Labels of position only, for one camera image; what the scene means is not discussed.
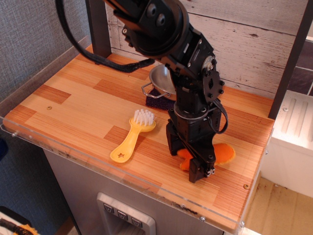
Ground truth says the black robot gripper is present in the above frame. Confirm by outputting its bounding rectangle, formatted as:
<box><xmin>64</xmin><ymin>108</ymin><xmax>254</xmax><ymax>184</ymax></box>
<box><xmin>166</xmin><ymin>107</ymin><xmax>222</xmax><ymax>184</ymax></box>

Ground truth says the orange plush fish toy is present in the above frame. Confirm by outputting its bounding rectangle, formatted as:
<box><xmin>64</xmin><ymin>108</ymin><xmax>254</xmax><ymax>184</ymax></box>
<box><xmin>177</xmin><ymin>143</ymin><xmax>236</xmax><ymax>171</ymax></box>

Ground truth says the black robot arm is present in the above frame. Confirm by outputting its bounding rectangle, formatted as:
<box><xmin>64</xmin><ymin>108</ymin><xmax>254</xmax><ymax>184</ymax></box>
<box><xmin>108</xmin><ymin>0</ymin><xmax>227</xmax><ymax>183</ymax></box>

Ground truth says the yellow toy scrub brush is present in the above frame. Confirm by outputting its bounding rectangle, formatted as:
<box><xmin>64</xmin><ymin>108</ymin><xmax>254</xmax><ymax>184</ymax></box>
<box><xmin>110</xmin><ymin>109</ymin><xmax>156</xmax><ymax>163</ymax></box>

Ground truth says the dark purple folded cloth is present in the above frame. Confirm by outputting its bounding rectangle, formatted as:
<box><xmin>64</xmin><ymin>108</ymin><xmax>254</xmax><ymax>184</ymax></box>
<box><xmin>145</xmin><ymin>96</ymin><xmax>175</xmax><ymax>110</ymax></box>

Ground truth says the grey toy fridge dispenser panel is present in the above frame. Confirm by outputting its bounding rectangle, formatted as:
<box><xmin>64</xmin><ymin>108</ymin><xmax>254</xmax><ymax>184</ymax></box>
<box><xmin>97</xmin><ymin>192</ymin><xmax>157</xmax><ymax>235</ymax></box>

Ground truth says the white toy sink counter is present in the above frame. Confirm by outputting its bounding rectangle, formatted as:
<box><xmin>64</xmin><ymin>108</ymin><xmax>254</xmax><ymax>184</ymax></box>
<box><xmin>261</xmin><ymin>91</ymin><xmax>313</xmax><ymax>197</ymax></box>

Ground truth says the orange object bottom left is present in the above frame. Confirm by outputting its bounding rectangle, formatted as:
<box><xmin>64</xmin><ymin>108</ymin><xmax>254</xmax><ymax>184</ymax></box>
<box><xmin>0</xmin><ymin>218</ymin><xmax>38</xmax><ymax>235</ymax></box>

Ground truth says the small steel two-handled pot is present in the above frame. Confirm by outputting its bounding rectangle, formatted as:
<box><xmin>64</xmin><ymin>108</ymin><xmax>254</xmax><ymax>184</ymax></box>
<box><xmin>141</xmin><ymin>65</ymin><xmax>177</xmax><ymax>101</ymax></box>

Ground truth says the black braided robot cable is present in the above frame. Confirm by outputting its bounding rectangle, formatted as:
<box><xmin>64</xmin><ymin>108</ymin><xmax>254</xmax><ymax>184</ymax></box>
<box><xmin>55</xmin><ymin>0</ymin><xmax>156</xmax><ymax>73</ymax></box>

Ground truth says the dark right shelf post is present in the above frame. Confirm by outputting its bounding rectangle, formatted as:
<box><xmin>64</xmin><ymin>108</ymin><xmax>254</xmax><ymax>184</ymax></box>
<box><xmin>268</xmin><ymin>0</ymin><xmax>313</xmax><ymax>119</ymax></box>

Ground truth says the dark shelf post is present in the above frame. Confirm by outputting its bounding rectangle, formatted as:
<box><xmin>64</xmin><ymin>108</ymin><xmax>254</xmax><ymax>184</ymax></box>
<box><xmin>268</xmin><ymin>0</ymin><xmax>313</xmax><ymax>119</ymax></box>
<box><xmin>85</xmin><ymin>0</ymin><xmax>112</xmax><ymax>58</ymax></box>

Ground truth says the dark left shelf post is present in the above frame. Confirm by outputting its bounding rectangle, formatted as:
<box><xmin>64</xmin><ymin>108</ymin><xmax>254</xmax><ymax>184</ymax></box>
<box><xmin>85</xmin><ymin>0</ymin><xmax>112</xmax><ymax>58</ymax></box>

